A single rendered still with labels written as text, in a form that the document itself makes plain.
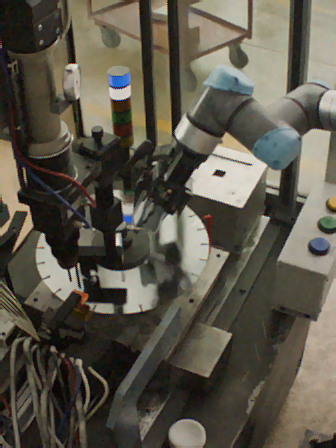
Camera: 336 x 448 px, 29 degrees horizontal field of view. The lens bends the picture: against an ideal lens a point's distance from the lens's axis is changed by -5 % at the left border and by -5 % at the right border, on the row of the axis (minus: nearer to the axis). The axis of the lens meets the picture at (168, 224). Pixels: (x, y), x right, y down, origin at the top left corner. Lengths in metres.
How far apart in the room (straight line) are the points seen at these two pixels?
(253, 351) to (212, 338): 0.11
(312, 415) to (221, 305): 0.84
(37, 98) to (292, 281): 0.70
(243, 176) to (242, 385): 0.48
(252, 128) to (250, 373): 0.51
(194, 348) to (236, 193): 0.37
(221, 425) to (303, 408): 0.94
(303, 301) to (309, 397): 0.85
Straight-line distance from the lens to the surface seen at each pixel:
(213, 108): 1.10
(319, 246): 1.36
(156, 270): 1.24
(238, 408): 1.29
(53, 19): 0.85
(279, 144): 1.06
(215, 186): 1.49
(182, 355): 1.28
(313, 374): 2.27
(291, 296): 1.40
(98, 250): 1.20
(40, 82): 0.88
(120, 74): 1.39
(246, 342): 1.39
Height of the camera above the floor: 1.86
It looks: 43 degrees down
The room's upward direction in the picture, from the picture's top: 2 degrees counter-clockwise
